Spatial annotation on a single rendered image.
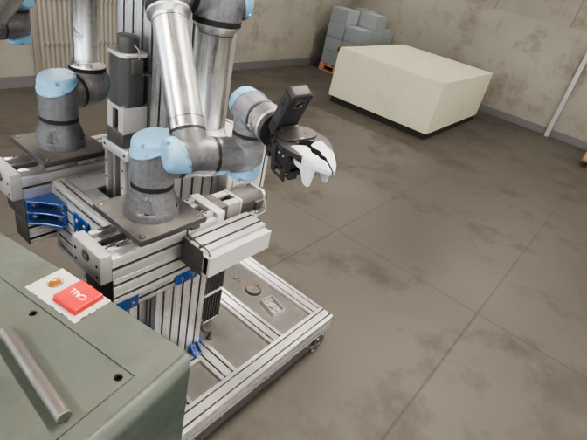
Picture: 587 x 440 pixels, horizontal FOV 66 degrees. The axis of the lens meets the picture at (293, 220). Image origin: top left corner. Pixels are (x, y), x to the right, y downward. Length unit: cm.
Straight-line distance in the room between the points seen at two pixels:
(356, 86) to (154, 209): 565
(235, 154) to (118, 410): 53
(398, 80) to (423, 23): 303
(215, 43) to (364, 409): 188
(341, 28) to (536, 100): 348
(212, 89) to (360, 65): 556
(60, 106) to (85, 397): 104
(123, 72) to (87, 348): 82
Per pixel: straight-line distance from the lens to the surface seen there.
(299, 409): 236
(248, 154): 98
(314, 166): 74
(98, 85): 170
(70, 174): 169
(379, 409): 249
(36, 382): 78
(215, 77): 118
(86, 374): 80
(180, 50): 102
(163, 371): 80
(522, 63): 874
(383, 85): 651
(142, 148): 120
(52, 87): 159
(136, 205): 127
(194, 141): 95
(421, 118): 632
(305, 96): 79
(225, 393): 206
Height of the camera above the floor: 187
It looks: 31 degrees down
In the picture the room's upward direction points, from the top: 13 degrees clockwise
